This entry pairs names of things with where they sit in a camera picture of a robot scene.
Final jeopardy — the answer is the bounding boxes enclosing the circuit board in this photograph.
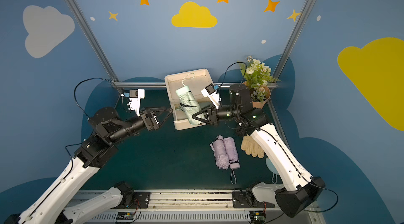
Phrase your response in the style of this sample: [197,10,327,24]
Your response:
[249,211,266,224]
[116,211,137,222]

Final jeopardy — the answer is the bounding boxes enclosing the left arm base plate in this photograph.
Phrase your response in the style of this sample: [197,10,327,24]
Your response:
[115,191,151,209]

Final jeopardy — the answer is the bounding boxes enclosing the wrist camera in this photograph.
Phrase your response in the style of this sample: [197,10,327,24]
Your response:
[201,83,221,109]
[121,89,145,116]

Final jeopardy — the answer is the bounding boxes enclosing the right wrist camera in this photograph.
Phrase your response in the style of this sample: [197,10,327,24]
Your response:
[201,83,221,109]

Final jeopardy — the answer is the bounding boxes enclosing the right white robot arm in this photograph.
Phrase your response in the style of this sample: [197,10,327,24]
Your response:
[193,84,326,218]

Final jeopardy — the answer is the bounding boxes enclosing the blue hand brush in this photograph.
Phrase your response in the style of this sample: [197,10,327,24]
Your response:
[266,158,279,184]

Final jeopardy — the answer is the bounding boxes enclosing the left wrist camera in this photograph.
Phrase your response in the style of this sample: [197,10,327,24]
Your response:
[121,89,145,116]

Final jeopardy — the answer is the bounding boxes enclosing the right circuit board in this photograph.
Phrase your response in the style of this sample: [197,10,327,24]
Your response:
[249,211,266,224]

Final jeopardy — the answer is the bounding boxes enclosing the aluminium front rail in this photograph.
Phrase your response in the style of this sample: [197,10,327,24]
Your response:
[50,189,327,224]

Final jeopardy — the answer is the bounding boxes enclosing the white three-drawer cabinet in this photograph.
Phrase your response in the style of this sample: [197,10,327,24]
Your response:
[165,69,219,130]

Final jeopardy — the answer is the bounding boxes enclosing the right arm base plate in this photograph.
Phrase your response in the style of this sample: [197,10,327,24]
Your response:
[231,189,275,209]

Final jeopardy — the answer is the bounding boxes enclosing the lilac folded umbrella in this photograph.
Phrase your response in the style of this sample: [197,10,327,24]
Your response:
[210,135,230,170]
[223,137,241,185]

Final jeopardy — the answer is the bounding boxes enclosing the flower plant in pot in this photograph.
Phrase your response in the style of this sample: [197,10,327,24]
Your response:
[240,56,279,109]

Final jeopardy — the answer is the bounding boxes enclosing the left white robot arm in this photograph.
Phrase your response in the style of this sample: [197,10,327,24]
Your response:
[5,107,173,224]

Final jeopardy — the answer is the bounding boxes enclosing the beige work gloves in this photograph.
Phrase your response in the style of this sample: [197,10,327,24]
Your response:
[241,136,265,158]

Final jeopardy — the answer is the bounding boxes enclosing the left circuit board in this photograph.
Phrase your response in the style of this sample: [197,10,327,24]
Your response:
[116,211,137,222]

